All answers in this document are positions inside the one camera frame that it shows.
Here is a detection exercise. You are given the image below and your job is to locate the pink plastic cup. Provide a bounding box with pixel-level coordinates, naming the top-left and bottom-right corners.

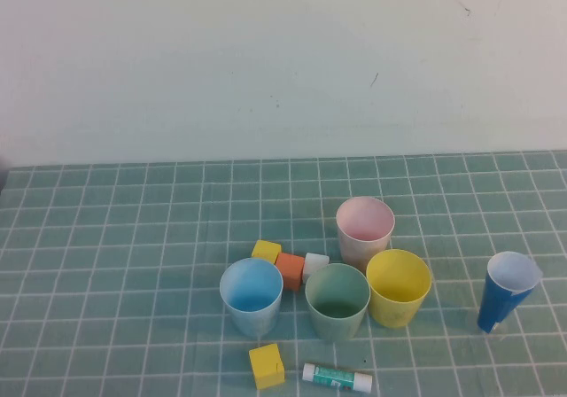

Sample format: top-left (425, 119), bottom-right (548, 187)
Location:
top-left (335, 196), bottom-right (396, 271)

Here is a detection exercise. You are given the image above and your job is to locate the light blue plastic cup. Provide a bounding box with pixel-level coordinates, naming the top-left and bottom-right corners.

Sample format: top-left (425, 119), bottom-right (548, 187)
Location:
top-left (219, 257), bottom-right (284, 339)

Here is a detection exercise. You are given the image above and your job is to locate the yellow plastic cup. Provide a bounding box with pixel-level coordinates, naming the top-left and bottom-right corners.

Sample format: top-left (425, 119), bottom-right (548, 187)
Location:
top-left (365, 248), bottom-right (433, 330)

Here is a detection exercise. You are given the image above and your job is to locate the yellow wooden cube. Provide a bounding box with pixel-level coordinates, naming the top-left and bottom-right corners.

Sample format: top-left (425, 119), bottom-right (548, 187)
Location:
top-left (247, 342), bottom-right (285, 391)
top-left (251, 239), bottom-right (283, 263)

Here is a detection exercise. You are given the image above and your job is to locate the white block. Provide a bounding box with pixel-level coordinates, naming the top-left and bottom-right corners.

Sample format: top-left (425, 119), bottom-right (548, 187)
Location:
top-left (302, 252), bottom-right (330, 284)

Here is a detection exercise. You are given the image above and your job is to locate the orange wooden block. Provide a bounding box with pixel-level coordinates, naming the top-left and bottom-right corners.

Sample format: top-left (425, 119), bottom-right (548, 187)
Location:
top-left (274, 252), bottom-right (307, 292)

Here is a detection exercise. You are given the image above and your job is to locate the green plastic cup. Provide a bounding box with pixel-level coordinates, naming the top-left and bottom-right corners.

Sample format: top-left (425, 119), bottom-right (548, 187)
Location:
top-left (304, 262), bottom-right (371, 343)

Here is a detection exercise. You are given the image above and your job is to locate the white green glue stick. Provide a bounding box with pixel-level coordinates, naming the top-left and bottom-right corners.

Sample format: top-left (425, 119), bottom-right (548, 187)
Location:
top-left (301, 362), bottom-right (374, 393)

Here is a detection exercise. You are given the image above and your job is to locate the green checked tablecloth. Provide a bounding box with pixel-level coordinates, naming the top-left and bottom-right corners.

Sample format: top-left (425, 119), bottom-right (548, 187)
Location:
top-left (0, 149), bottom-right (567, 397)

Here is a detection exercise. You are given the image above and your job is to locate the dark blue paper cone cup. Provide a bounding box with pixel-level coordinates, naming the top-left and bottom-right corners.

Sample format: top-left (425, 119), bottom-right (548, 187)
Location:
top-left (476, 250), bottom-right (544, 334)

